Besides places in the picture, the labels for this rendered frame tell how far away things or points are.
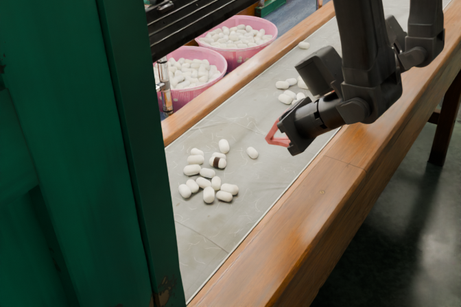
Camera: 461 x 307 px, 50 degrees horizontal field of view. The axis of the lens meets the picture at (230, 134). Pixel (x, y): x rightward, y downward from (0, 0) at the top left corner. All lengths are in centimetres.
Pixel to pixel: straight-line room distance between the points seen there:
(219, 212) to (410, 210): 127
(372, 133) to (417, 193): 109
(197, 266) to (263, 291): 13
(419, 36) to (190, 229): 59
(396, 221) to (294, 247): 122
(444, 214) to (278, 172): 120
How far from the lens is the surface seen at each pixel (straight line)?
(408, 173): 229
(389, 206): 211
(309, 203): 93
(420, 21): 107
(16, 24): 23
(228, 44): 157
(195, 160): 105
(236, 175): 103
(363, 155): 106
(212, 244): 89
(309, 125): 83
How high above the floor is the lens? 140
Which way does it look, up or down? 35 degrees down
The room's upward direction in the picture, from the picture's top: 2 degrees counter-clockwise
